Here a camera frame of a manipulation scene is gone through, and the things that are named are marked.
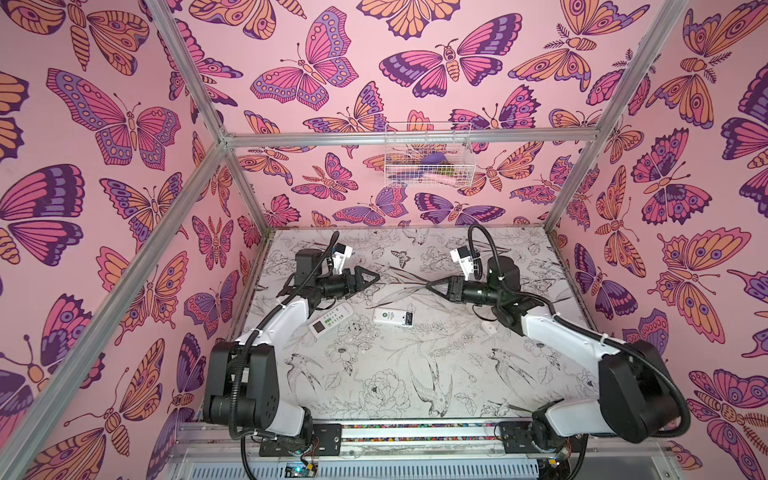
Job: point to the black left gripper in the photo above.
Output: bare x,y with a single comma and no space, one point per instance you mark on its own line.
344,278

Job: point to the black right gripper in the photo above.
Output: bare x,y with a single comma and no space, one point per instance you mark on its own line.
451,288

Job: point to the white remote control green sticker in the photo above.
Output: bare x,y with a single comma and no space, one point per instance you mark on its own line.
386,316

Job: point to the white battery cover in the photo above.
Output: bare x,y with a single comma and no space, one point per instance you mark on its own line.
489,327

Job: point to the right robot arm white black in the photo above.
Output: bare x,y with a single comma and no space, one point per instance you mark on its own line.
634,397

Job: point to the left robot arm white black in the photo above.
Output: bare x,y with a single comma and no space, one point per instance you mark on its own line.
243,390

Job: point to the purple item in basket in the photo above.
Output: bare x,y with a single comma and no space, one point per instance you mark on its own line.
434,159

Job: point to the green circuit board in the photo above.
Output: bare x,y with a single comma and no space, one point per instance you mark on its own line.
299,470

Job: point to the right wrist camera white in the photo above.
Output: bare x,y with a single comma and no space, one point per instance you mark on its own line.
468,261

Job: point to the white wire basket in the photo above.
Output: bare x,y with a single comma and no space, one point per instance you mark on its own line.
404,151

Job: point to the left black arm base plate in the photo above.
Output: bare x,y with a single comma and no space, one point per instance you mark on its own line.
321,440

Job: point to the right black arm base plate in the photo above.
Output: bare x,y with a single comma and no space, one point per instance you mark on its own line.
528,437

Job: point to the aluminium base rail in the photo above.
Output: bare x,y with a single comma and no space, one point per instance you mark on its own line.
415,449

